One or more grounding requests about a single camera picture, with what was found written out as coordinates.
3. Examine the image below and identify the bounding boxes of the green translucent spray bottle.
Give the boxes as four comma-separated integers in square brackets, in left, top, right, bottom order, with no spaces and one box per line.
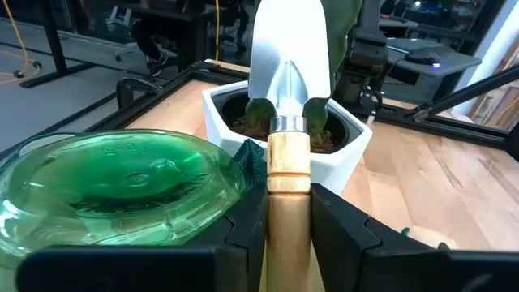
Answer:
[0,128,247,271]

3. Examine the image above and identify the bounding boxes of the person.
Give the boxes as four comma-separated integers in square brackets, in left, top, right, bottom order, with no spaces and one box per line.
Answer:
[131,0,182,78]

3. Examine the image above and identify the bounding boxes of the black aluminium table frame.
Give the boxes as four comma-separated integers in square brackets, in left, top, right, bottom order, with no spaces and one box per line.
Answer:
[0,59,519,163]

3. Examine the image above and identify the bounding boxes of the wooden-handled metal trowel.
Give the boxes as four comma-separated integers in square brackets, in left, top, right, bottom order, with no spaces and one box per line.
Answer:
[246,0,332,292]

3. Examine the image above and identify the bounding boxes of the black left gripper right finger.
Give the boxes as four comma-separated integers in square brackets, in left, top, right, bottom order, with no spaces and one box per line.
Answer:
[310,182,519,292]

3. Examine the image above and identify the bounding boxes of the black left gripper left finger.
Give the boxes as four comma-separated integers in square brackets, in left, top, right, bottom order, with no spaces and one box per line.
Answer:
[15,184,269,292]

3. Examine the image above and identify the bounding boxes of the black desk leg frame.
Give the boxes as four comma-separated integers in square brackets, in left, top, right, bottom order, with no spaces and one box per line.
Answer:
[19,0,98,89]

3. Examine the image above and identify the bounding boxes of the black diagonal stand bar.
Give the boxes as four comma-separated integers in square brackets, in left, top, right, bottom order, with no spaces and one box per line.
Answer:
[413,64,519,121]

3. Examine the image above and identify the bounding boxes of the yellow cable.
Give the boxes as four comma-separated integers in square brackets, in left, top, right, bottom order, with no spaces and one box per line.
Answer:
[213,0,221,62]
[0,0,42,86]

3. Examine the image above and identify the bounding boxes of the white hexagonal plant pot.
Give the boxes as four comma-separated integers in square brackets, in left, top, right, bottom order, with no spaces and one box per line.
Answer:
[201,79,374,196]

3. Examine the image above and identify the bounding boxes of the tall green cactus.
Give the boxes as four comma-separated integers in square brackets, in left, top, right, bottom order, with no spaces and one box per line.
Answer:
[244,0,363,141]

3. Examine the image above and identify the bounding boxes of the black computer mouse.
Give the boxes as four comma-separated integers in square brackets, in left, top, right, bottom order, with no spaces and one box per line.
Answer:
[405,49,444,66]

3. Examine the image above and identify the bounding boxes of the green pruning shears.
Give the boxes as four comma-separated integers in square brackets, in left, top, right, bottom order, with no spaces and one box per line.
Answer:
[400,225,452,251]

